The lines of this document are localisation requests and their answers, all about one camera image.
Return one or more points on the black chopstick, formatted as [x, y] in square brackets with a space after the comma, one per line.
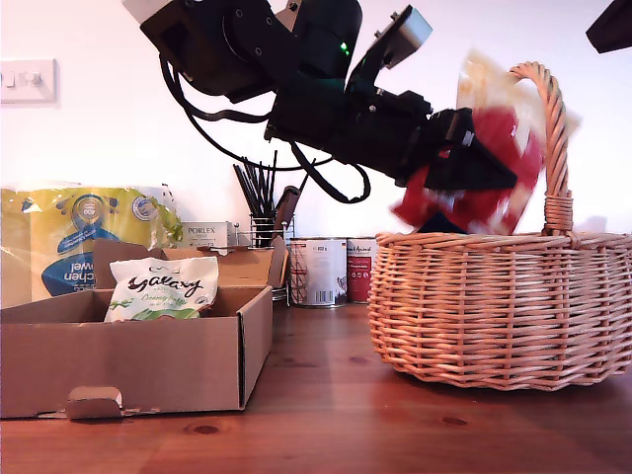
[253, 190]
[273, 192]
[244, 191]
[299, 191]

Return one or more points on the red white Maltesers bunnies bag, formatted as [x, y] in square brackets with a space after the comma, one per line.
[494, 123]

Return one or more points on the brown cardboard box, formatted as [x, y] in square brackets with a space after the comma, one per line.
[148, 365]

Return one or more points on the white wall light switch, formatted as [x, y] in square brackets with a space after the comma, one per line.
[29, 81]

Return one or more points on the yellow kitchen towel pack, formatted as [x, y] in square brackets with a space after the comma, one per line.
[49, 222]

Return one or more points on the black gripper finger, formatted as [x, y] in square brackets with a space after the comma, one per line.
[614, 27]

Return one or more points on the white Porlex box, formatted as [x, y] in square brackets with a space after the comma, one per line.
[202, 234]

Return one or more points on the red and white tin can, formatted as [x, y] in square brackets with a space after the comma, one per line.
[358, 276]

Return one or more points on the white Galaxy chocolate egg bag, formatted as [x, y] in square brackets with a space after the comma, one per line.
[163, 286]

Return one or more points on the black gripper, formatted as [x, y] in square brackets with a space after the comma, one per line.
[385, 133]

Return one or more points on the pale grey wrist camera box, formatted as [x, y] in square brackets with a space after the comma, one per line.
[410, 34]

